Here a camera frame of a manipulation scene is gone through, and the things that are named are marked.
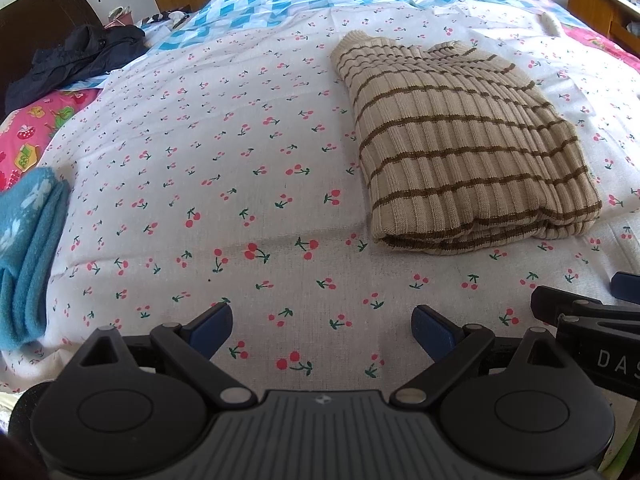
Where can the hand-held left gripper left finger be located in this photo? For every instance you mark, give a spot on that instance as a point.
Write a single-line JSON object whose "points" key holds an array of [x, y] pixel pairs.
{"points": [[215, 326]]}

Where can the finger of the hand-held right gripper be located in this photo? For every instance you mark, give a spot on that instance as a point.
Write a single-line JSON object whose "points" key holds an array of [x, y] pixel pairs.
{"points": [[565, 302], [627, 287]]}

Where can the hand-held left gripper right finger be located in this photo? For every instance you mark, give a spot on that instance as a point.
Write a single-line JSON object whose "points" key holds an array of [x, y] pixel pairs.
{"points": [[430, 329]]}

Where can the beige brown-striped knit sweater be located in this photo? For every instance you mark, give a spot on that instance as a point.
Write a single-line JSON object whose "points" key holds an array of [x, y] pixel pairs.
{"points": [[460, 150]]}

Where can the white cherry print bed sheet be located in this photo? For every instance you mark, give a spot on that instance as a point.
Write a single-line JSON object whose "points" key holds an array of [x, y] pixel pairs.
{"points": [[200, 160]]}

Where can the blue fluffy towel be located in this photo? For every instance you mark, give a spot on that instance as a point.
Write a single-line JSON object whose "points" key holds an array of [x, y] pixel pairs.
{"points": [[30, 250]]}

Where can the pink cartoon print sheet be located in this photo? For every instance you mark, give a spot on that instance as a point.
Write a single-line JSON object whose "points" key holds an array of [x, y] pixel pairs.
{"points": [[40, 130]]}

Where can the wooden desk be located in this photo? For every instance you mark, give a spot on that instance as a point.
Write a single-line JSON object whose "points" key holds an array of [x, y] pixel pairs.
{"points": [[595, 5]]}

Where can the dark navy jacket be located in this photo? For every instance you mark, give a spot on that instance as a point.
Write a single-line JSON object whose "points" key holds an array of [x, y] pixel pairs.
{"points": [[80, 60]]}

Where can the black and white small cloth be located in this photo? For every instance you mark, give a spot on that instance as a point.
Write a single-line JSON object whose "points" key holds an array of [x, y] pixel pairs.
{"points": [[167, 19]]}

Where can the pink bag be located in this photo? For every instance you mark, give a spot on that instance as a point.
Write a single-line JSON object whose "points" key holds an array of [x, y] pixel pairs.
{"points": [[120, 17]]}

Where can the blue and white checkered quilt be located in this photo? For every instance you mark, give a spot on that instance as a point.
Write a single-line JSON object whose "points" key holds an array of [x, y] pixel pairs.
{"points": [[280, 0]]}

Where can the dark wooden headboard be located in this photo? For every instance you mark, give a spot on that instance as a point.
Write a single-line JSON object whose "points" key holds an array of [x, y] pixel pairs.
{"points": [[40, 10]]}

